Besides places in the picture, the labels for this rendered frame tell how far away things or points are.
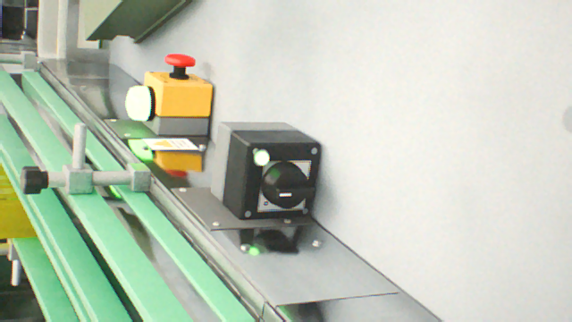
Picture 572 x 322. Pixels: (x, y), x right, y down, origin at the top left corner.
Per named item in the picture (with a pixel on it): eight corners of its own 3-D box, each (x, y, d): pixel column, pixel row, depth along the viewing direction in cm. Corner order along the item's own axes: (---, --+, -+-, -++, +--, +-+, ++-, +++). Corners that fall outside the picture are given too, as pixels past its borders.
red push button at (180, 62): (158, 76, 107) (161, 51, 106) (188, 78, 109) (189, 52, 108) (169, 84, 104) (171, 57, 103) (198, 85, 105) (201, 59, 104)
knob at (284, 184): (298, 202, 81) (314, 215, 79) (257, 204, 79) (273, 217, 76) (304, 160, 80) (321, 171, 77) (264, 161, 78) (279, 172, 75)
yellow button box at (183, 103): (192, 122, 113) (139, 122, 109) (197, 69, 111) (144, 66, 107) (211, 137, 107) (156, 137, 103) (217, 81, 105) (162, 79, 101)
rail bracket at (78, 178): (143, 182, 92) (17, 186, 86) (149, 119, 90) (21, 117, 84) (155, 194, 89) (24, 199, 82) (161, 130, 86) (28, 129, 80)
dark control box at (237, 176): (280, 190, 90) (209, 193, 86) (290, 121, 87) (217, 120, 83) (315, 218, 83) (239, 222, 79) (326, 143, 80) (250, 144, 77)
